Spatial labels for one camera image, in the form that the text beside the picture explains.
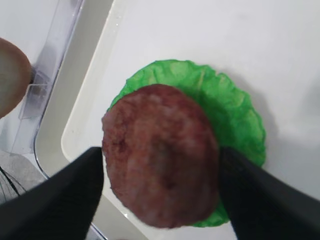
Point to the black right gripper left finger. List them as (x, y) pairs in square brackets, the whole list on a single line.
[(60, 208)]

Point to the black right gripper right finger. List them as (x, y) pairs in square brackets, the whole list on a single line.
[(261, 207)]

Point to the brown meat patty front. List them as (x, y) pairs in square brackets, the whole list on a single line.
[(161, 157)]

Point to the green lettuce leaf on bun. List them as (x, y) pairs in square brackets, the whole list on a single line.
[(229, 110)]

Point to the top bun slice standing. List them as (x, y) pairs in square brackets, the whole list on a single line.
[(15, 76)]

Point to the white rectangular tray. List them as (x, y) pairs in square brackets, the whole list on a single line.
[(269, 48)]

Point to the clear acrylic holder left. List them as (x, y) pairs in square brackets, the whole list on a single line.
[(56, 36)]

